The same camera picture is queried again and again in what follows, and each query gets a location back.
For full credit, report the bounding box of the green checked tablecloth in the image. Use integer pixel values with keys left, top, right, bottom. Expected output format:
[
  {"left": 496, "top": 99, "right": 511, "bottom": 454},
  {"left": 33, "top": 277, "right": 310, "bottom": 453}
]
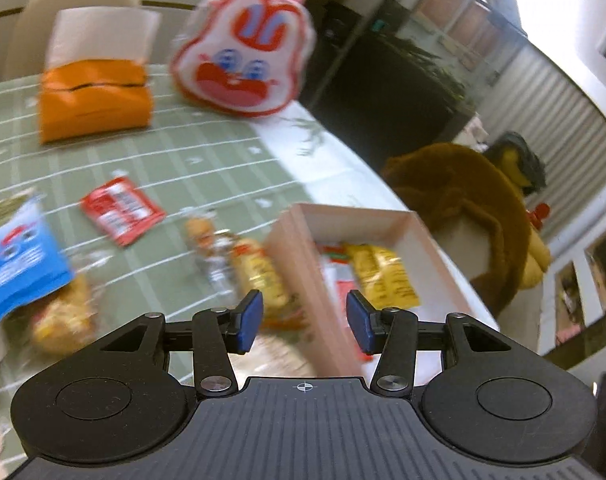
[{"left": 0, "top": 62, "right": 398, "bottom": 466}]

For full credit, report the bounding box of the clear bread packet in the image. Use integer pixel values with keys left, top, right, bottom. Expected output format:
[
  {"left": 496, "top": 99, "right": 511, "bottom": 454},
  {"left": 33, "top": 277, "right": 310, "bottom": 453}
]
[{"left": 30, "top": 275, "right": 100, "bottom": 357}]

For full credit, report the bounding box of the white leaf print tablecloth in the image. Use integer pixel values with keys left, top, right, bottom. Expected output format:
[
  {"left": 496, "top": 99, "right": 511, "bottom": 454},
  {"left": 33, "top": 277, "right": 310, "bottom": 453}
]
[{"left": 253, "top": 100, "right": 501, "bottom": 321}]

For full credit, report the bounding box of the blue seaweed snack packet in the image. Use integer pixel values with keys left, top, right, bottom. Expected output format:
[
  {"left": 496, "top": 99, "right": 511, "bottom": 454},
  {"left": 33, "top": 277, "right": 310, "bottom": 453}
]
[{"left": 0, "top": 195, "right": 74, "bottom": 337}]

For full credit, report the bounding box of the pink cardboard box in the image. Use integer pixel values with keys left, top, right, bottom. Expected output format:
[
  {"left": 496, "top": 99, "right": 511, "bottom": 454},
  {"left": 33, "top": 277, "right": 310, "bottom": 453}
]
[{"left": 265, "top": 202, "right": 500, "bottom": 378}]

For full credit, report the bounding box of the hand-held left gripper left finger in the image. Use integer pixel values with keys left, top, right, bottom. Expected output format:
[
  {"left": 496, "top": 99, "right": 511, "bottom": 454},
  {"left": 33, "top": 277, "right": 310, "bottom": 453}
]
[{"left": 100, "top": 289, "right": 264, "bottom": 398}]

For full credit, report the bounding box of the metal rack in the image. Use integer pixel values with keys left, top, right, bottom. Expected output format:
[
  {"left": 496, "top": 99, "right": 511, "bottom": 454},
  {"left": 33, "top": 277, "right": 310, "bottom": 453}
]
[{"left": 415, "top": 0, "right": 530, "bottom": 78}]

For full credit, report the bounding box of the small clear wrapped snack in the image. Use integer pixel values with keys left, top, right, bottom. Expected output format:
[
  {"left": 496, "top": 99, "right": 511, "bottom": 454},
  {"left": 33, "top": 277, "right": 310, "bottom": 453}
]
[{"left": 203, "top": 240, "right": 240, "bottom": 297}]

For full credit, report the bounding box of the red white cartoon face pillow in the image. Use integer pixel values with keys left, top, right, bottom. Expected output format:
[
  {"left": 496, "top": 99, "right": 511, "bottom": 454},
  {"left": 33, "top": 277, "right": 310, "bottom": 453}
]
[{"left": 170, "top": 0, "right": 318, "bottom": 120}]

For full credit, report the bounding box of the green plant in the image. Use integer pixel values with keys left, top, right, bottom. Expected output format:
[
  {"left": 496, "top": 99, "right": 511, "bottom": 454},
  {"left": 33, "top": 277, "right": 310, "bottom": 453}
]
[{"left": 383, "top": 35, "right": 476, "bottom": 106}]

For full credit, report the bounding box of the black cabinet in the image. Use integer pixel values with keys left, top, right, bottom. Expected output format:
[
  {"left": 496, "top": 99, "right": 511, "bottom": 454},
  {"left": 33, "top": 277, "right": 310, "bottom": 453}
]
[{"left": 303, "top": 0, "right": 480, "bottom": 147}]

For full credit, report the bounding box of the red and white packet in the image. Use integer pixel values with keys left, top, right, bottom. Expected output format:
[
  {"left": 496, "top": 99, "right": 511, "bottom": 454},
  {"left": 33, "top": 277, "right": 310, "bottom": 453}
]
[{"left": 317, "top": 242, "right": 374, "bottom": 362}]

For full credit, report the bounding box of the yellow rice cracker packet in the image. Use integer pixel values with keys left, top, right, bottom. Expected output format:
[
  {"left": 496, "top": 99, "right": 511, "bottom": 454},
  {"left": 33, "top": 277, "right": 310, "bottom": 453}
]
[{"left": 230, "top": 237, "right": 304, "bottom": 332}]

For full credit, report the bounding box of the brown plush toy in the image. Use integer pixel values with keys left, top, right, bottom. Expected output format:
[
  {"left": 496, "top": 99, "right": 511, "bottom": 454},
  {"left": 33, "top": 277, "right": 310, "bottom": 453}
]
[{"left": 382, "top": 131, "right": 554, "bottom": 312}]

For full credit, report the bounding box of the white tissue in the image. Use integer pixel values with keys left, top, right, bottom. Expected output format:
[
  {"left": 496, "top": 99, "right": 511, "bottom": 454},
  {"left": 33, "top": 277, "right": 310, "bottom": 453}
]
[{"left": 45, "top": 7, "right": 162, "bottom": 68}]

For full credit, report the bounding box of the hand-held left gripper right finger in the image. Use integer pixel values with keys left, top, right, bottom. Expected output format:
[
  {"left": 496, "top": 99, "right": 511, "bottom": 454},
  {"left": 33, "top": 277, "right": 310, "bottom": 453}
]
[{"left": 346, "top": 289, "right": 510, "bottom": 399}]

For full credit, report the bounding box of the white shelf unit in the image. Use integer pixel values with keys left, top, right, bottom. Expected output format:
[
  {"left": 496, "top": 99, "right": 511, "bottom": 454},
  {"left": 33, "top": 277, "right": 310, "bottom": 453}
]
[{"left": 540, "top": 180, "right": 606, "bottom": 357}]

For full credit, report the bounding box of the small red object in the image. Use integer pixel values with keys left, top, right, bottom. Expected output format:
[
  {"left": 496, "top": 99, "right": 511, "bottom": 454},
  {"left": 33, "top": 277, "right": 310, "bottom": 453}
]
[{"left": 525, "top": 202, "right": 552, "bottom": 231}]

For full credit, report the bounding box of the red snack packet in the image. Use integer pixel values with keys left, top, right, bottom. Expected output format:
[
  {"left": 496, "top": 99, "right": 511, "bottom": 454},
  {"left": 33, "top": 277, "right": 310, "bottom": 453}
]
[{"left": 80, "top": 176, "right": 166, "bottom": 249}]

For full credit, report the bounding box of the orange tissue box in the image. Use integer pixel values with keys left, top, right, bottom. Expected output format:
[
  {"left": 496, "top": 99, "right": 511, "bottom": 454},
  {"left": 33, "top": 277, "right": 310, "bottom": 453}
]
[{"left": 37, "top": 57, "right": 154, "bottom": 146}]

